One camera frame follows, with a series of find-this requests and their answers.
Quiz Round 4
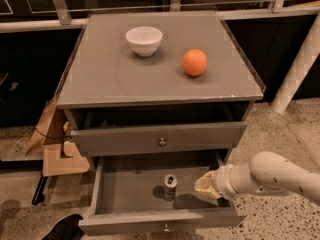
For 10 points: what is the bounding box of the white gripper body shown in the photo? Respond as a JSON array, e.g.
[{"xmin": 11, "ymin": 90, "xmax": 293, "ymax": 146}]
[{"xmin": 212, "ymin": 165, "xmax": 235, "ymax": 199}]

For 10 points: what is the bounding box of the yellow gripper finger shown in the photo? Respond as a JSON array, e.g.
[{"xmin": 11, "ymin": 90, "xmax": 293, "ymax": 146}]
[
  {"xmin": 194, "ymin": 182, "xmax": 220, "ymax": 199},
  {"xmin": 200, "ymin": 170, "xmax": 216, "ymax": 184}
]

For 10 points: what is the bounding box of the redbull can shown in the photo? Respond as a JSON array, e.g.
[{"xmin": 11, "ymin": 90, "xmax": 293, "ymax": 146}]
[{"xmin": 163, "ymin": 174, "xmax": 177, "ymax": 201}]

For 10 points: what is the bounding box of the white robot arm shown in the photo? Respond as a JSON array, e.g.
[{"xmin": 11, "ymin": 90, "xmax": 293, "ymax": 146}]
[{"xmin": 194, "ymin": 14, "xmax": 320, "ymax": 205}]

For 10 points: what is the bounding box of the grey top drawer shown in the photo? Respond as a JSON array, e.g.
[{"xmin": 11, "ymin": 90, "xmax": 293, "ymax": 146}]
[{"xmin": 71, "ymin": 121, "xmax": 247, "ymax": 157}]

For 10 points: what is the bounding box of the grey open middle drawer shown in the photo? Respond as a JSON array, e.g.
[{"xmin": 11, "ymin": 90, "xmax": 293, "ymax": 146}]
[{"xmin": 79, "ymin": 151, "xmax": 246, "ymax": 236}]

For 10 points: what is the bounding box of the grey drawer cabinet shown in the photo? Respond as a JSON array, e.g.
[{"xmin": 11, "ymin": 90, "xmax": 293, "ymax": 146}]
[{"xmin": 55, "ymin": 11, "xmax": 267, "ymax": 172}]

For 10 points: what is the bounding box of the orange fruit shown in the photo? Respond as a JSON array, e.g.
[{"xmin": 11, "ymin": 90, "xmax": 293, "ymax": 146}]
[{"xmin": 182, "ymin": 49, "xmax": 207, "ymax": 77}]

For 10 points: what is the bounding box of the black object on floor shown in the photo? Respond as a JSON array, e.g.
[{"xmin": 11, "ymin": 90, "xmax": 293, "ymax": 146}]
[{"xmin": 41, "ymin": 214, "xmax": 84, "ymax": 240}]

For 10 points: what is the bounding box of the white ceramic bowl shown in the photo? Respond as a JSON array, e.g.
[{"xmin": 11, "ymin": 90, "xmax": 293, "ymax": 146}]
[{"xmin": 126, "ymin": 26, "xmax": 163, "ymax": 57}]

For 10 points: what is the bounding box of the black bar on floor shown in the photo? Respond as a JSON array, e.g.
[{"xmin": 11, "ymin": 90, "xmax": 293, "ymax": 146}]
[{"xmin": 31, "ymin": 175, "xmax": 48, "ymax": 205}]

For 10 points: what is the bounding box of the metal railing frame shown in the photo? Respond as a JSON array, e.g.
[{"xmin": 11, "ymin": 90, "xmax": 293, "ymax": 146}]
[{"xmin": 0, "ymin": 0, "xmax": 320, "ymax": 33}]

